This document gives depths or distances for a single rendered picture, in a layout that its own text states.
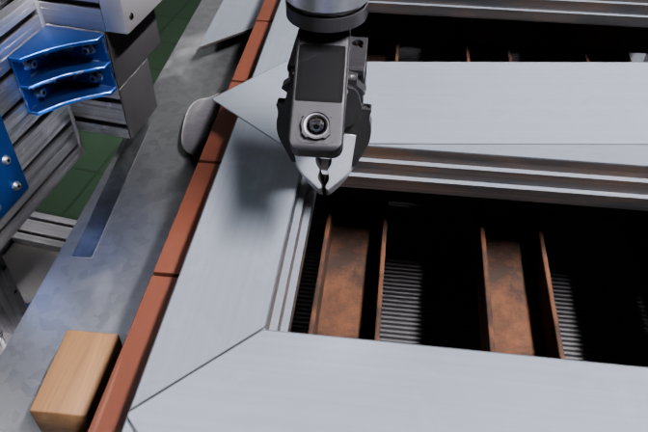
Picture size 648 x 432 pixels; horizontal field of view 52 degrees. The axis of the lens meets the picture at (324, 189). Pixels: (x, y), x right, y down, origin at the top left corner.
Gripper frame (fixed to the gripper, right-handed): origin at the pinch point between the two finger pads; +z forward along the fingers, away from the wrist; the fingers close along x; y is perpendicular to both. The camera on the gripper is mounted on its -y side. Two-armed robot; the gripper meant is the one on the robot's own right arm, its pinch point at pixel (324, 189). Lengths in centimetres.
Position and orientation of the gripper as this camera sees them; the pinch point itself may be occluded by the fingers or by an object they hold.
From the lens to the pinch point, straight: 68.7
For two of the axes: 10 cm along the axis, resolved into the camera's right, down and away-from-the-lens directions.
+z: 0.0, 7.4, 6.7
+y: 1.2, -6.6, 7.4
